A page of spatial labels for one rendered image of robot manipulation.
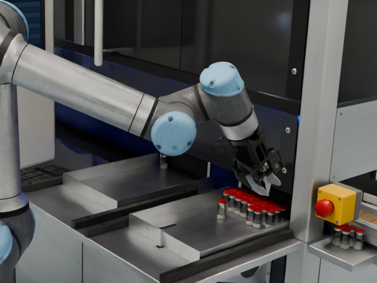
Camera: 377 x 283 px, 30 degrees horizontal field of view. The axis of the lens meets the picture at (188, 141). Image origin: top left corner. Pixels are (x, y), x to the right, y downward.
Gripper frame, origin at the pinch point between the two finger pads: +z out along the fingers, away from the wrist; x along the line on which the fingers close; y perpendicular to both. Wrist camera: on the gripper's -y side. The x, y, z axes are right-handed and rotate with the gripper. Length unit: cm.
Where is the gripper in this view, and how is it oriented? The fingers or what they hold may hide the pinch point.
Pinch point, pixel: (262, 188)
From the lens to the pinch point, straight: 158.1
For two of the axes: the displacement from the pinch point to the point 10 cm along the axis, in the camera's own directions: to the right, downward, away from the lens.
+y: 5.7, 3.8, -7.3
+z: 3.5, 6.9, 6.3
